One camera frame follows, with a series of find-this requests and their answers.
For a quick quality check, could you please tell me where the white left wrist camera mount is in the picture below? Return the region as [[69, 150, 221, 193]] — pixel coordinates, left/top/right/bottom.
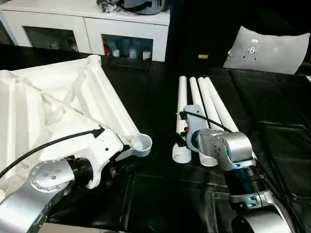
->
[[85, 127, 125, 190]]

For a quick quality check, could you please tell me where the grey printed cushion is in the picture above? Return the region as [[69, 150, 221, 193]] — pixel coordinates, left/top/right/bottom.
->
[[223, 25, 311, 75]]

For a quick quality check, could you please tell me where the black sofa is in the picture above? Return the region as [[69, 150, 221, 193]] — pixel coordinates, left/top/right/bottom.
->
[[167, 0, 311, 73]]

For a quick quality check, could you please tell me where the white plastic table leg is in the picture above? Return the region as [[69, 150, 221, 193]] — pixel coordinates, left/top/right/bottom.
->
[[189, 77, 219, 167], [204, 77, 241, 133], [197, 77, 231, 133], [173, 75, 193, 164]]

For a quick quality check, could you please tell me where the white cabinet with glass doors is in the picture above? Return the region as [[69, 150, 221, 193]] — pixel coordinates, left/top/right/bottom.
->
[[0, 0, 171, 63]]

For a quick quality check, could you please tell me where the white plastic table top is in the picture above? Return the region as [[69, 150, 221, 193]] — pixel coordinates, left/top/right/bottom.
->
[[0, 55, 153, 195]]

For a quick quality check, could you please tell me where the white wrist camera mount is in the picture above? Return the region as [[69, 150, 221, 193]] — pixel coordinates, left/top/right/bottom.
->
[[85, 127, 125, 190], [181, 104, 209, 153]]

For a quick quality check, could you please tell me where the grey helmet with black strap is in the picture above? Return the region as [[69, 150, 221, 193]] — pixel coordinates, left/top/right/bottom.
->
[[121, 0, 171, 15]]

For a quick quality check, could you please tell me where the black work mat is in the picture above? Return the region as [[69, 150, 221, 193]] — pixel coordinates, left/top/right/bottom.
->
[[0, 43, 311, 233]]

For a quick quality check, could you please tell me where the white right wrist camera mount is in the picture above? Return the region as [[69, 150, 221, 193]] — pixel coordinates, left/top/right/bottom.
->
[[181, 104, 209, 153]]

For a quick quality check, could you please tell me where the metal parts clutter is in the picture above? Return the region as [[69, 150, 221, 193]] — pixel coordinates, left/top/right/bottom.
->
[[96, 0, 123, 13]]

